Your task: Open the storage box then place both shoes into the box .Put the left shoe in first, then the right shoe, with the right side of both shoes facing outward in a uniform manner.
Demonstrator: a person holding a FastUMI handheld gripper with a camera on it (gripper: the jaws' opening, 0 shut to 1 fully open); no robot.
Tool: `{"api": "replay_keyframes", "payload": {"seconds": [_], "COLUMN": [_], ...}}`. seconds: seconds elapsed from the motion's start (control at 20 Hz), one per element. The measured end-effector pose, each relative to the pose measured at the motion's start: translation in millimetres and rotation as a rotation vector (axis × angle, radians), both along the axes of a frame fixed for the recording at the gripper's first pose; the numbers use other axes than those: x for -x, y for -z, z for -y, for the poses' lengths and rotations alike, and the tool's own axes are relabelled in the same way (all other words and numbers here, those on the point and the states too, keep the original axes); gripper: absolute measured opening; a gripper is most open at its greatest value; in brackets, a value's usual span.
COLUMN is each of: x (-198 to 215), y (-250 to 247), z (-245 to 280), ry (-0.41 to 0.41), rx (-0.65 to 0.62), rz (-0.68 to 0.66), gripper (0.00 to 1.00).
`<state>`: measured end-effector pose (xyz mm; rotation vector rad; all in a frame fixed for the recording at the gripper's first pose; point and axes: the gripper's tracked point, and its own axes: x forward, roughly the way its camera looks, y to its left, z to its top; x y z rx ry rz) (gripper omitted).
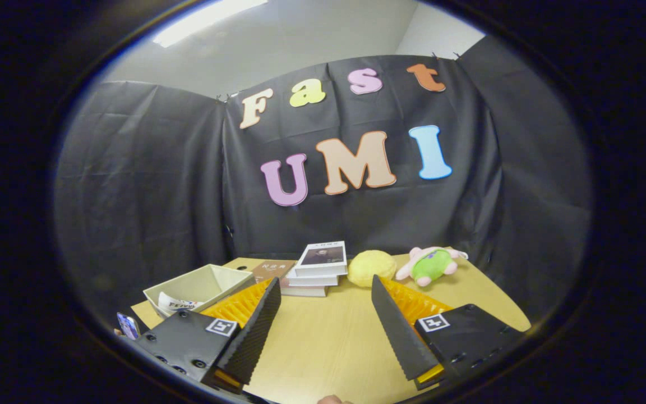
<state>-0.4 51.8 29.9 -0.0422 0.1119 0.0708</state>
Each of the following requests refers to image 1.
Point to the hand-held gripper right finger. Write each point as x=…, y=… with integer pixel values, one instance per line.
x=396, y=331

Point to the grey fabric storage box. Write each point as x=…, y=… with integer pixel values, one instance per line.
x=205, y=280

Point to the thick white book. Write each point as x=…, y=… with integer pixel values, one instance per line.
x=303, y=291

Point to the brown book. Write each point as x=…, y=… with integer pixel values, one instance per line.
x=270, y=270

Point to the small blue screen device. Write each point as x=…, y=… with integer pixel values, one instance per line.
x=128, y=325

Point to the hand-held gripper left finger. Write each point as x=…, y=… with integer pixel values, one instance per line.
x=255, y=331

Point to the white canvas shoe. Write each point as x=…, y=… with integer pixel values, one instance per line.
x=180, y=304

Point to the pink and green plush toy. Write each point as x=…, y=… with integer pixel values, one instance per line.
x=429, y=266

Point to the black backdrop cloth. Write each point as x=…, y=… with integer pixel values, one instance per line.
x=143, y=185

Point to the yellow plush toy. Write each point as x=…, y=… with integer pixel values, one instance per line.
x=372, y=268

